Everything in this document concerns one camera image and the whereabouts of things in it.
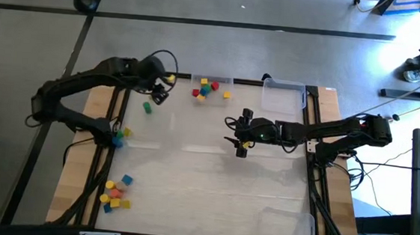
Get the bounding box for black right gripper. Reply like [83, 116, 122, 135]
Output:
[235, 108, 284, 161]

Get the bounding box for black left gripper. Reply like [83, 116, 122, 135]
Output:
[133, 54, 174, 107]

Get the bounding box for clear plastic bin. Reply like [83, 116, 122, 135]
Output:
[189, 73, 235, 109]
[258, 206, 319, 235]
[260, 76, 309, 117]

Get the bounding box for black floor bar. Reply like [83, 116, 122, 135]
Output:
[0, 0, 110, 233]
[0, 2, 397, 42]

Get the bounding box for blue box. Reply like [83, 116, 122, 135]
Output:
[375, 0, 420, 19]

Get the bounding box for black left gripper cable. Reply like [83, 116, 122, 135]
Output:
[147, 48, 181, 93]

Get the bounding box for black aluminium table frame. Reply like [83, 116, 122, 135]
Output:
[73, 64, 377, 235]

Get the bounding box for black cable bundle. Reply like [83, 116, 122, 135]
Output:
[50, 142, 118, 231]
[304, 166, 365, 235]

